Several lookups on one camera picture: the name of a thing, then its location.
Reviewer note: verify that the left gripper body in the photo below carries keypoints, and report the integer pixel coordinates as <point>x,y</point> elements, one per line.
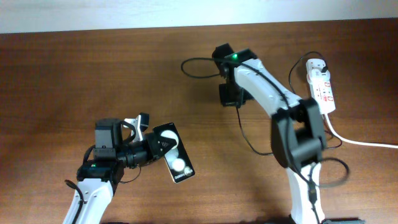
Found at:
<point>134,152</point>

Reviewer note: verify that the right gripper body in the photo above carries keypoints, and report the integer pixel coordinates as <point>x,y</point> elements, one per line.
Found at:
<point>231,94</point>

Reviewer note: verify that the black smartphone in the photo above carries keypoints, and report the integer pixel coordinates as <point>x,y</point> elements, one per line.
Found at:
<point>176,158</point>

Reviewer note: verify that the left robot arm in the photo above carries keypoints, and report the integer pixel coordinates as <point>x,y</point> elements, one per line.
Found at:
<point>104,163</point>

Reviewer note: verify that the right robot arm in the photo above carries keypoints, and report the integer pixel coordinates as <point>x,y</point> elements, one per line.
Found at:
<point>297,132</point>

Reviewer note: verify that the white USB charger plug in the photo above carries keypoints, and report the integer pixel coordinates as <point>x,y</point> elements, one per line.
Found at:
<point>316,75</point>

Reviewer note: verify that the white power strip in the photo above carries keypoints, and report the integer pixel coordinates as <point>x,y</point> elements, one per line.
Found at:
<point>321,91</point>

